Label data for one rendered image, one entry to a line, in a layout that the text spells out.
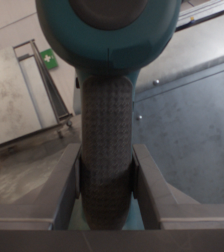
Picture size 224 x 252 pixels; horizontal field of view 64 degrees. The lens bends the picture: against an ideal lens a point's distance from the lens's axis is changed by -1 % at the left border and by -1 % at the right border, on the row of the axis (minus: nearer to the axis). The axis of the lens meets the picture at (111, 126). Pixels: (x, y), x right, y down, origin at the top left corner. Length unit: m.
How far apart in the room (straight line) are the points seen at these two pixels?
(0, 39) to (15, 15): 0.73
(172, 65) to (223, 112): 0.16
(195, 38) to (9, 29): 5.76
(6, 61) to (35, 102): 0.76
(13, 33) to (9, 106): 3.02
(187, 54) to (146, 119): 0.13
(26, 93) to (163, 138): 2.85
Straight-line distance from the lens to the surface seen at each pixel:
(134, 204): 0.16
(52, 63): 5.22
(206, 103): 0.36
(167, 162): 0.37
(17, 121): 3.15
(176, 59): 0.27
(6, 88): 3.27
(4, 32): 5.99
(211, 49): 0.29
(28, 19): 5.76
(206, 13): 4.62
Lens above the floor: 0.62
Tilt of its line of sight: 14 degrees down
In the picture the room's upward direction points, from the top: 20 degrees counter-clockwise
